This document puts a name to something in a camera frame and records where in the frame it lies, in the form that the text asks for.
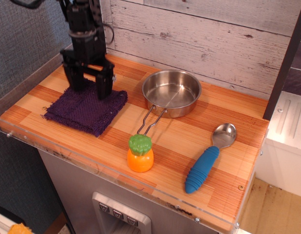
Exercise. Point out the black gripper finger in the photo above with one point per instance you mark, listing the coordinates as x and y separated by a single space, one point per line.
74 74
104 83

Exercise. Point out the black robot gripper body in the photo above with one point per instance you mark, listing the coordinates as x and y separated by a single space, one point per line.
88 52

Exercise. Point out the purple cloth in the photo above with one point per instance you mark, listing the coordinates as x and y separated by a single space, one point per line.
83 110

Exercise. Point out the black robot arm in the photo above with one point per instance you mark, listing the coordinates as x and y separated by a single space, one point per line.
82 16

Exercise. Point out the clear acrylic table guard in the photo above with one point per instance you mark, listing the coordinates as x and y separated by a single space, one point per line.
177 142

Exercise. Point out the orange toy carrot green top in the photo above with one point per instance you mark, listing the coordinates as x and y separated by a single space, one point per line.
140 157

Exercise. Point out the grey toy fridge cabinet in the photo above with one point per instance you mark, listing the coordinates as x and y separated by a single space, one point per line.
75 187

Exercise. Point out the silver dispenser button panel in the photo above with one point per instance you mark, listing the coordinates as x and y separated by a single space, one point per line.
116 218

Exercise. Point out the orange textured toy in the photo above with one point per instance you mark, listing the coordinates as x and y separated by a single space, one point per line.
19 229

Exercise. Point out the white toy sink unit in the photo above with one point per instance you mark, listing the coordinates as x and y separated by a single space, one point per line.
279 162

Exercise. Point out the silver pan with wire handle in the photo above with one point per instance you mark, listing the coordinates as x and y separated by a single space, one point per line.
170 94

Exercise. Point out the spoon with blue handle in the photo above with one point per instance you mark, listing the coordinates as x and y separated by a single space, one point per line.
223 136

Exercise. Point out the dark right vertical post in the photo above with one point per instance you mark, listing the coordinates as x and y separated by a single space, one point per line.
284 70

